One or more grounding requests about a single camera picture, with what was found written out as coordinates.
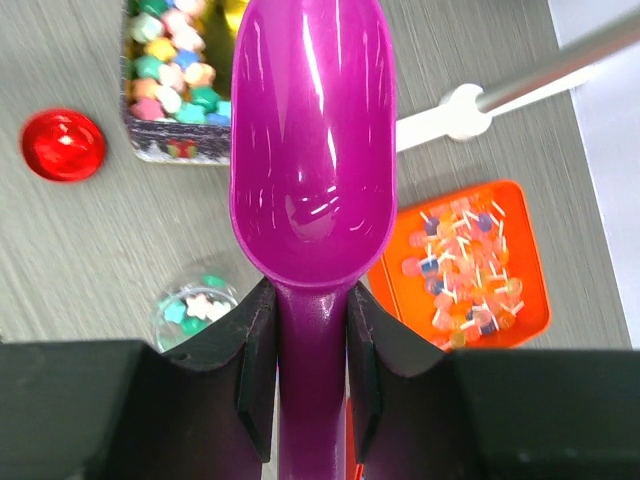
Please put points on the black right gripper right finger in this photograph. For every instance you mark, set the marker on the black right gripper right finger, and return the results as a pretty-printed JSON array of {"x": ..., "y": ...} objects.
[{"x": 422, "y": 413}]

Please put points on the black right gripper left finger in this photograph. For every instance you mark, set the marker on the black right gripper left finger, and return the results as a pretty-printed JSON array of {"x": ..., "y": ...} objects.
[{"x": 122, "y": 410}]

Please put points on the orange candy box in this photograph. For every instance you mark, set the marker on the orange candy box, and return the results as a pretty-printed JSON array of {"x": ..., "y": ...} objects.
[{"x": 463, "y": 270}]

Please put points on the purple plastic scoop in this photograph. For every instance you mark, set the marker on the purple plastic scoop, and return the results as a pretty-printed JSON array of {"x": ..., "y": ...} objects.
[{"x": 313, "y": 195}]

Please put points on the gold tin of star candies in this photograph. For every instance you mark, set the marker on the gold tin of star candies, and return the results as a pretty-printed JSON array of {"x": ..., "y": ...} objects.
[{"x": 175, "y": 67}]

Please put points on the clear plastic jar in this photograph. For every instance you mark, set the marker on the clear plastic jar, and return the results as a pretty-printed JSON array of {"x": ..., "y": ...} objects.
[{"x": 197, "y": 298}]

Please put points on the red jar lid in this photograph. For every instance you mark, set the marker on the red jar lid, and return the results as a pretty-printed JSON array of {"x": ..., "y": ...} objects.
[{"x": 62, "y": 145}]

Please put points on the white clothes rack stand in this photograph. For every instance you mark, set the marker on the white clothes rack stand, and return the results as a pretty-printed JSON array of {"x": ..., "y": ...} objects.
[{"x": 468, "y": 110}]

